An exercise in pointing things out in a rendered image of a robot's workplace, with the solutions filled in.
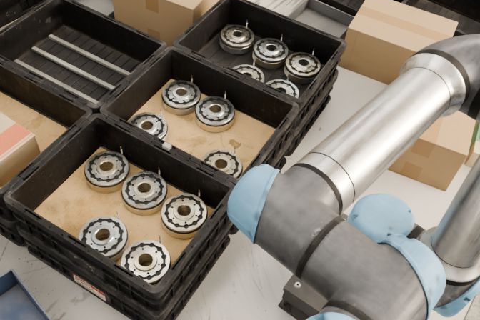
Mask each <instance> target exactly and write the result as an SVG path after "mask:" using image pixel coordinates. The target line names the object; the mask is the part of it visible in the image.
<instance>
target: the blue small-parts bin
mask: <svg viewBox="0 0 480 320"><path fill-rule="evenodd" d="M0 320H51V318H50V317H49V315H48V314H47V313H46V312H45V311H44V309H43V308H42V306H41V305H40V303H39V302H38V301H37V300H36V299H35V297H34V296H33V294H32V293H31V292H30V291H29V290H28V288H27V287H26V285H25V284H24V283H23V281H22V280H21V279H20V278H19V276H18V275H17V274H16V272H15V271H14V270H13V269H9V270H8V271H6V272H5V273H3V274H2V275H1V276H0Z"/></svg>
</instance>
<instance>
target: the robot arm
mask: <svg viewBox="0 0 480 320"><path fill-rule="evenodd" d="M457 111H460V112H462V113H464V114H466V115H467V116H469V117H471V118H472V119H474V120H476V121H477V122H479V123H480V34H468V35H462V36H455V37H451V38H447V39H444V40H441V41H438V42H435V43H432V44H430V45H428V46H426V47H424V48H422V49H420V50H419V51H418V52H416V53H415V54H414V55H412V56H411V57H410V58H409V59H407V60H406V61H405V62H404V64H403V65H402V66H401V68H400V71H399V77H398V78H396V79H395V80H394V81H393V82H391V83H390V84H389V85H388V86H387V87H386V88H385V89H383V90H382V91H381V92H380V93H378V94H377V95H376V96H375V97H374V98H373V99H372V100H371V101H369V102H368V103H367V104H365V105H364V106H363V107H362V108H360V109H359V110H358V111H357V112H356V113H355V114H354V115H353V116H351V117H350V118H349V119H347V120H346V121H345V122H344V123H343V124H342V125H341V126H340V127H338V128H337V129H336V130H335V131H333V132H332V133H331V134H329V135H328V136H327V137H326V138H325V139H324V140H323V141H322V142H320V143H319V144H318V145H317V146H315V147H314V148H313V149H312V150H311V151H310V152H309V153H307V154H306V155H305V156H304V157H302V158H301V159H300V160H299V161H297V162H296V163H295V164H294V165H293V166H292V167H290V168H289V169H288V170H286V171H285V172H284V173H283V174H282V173H281V171H280V170H279V169H274V168H273V167H271V166H269V165H268V164H261V165H259V166H255V167H253V168H252V169H250V170H249V171H248V172H246V173H245V174H244V175H243V176H242V177H241V179H240V180H239V181H238V183H237V184H236V186H235V187H234V189H233V191H232V193H231V195H230V197H229V200H228V206H227V214H228V217H229V219H230V220H231V222H232V223H234V224H235V225H236V227H237V228H238V229H239V230H240V231H241V232H242V233H243V234H244V235H246V236H247V237H248V238H249V239H250V240H251V242H252V243H253V244H257V245H258V246H260V247H261V248H262V249H263V250H264V251H266V252H267V253H268V254H269V255H271V256H272V257H273V258H275V259H276V260H277V261H278V262H279V263H280V264H282V265H283V266H284V267H286V268H287V269H288V270H289V271H290V272H291V273H293V274H294V275H295V276H296V277H298V278H299V279H301V281H302V282H304V283H305V284H306V285H307V286H308V287H309V288H311V289H312V290H313V291H315V292H316V293H317V294H318V295H319V296H320V297H321V298H323V299H324V300H325V301H327V303H326V304H325V305H324V307H323V308H322V309H321V311H320V312H319V313H318V314H317V315H314V316H311V317H309V318H308V319H306V320H428V319H429V317H430V315H431V311H432V310H434V311H435V312H437V313H438V314H440V315H441V316H443V317H446V318H449V317H453V316H455V315H457V314H458V313H459V312H460V311H461V310H462V309H463V308H464V307H465V306H466V305H467V304H468V303H469V302H470V301H471V300H472V299H473V298H474V297H475V296H476V295H477V293H478V292H479V291H480V154H479V155H478V157H477V159H476V161H475V162H474V164H473V166H472V168H471V169H470V171H469V173H468V174H467V176H466V178H465V179H464V181H463V183H462V185H461V186H460V188H459V190H458V191H457V193H456V195H455V197H454V198H453V200H452V202H451V203H450V205H449V207H448V209H447V210H446V212H445V214H444V215H443V217H442V219H441V221H440V222H439V224H438V226H434V227H431V228H430V229H427V230H426V229H424V228H422V227H421V226H419V225H418V224H416V223H415V222H414V215H413V214H412V212H411V208H410V207H409V205H408V204H407V203H406V202H405V201H403V200H402V199H400V198H399V197H396V196H393V195H391V194H383V193H379V194H369V195H367V196H364V197H363V198H361V199H359V200H358V201H357V202H356V203H355V205H354V207H353V209H352V210H351V212H350V214H349V216H348V219H347V221H346V220H345V219H343V218H342V217H341V216H340V215H341V214H342V213H343V212H344V211H345V210H346V209H347V208H348V207H350V206H351V205H352V204H353V203H354V202H355V201H356V200H357V199H358V198H359V197H360V196H361V195H362V194H363V193H364V192H365V191H366V190H367V189H368V188H369V187H370V186H371V185H372V184H373V183H374V182H375V181H376V180H377V179H378V178H379V177H380V176H381V175H382V174H383V173H384V172H385V171H386V170H387V169H388V168H389V167H390V166H391V165H392V164H393V163H394V162H395V161H396V160H397V159H398V158H399V157H400V156H401V155H402V154H403V153H404V152H405V151H406V150H407V149H408V148H409V147H410V146H411V145H412V144H413V143H414V142H415V141H416V140H417V139H418V138H419V137H420V136H421V135H422V134H423V133H424V132H425V131H426V130H427V129H428V128H429V127H430V126H431V125H432V124H433V123H434V122H435V121H436V120H437V119H438V118H444V117H447V116H451V115H452V114H454V113H455V112H457Z"/></svg>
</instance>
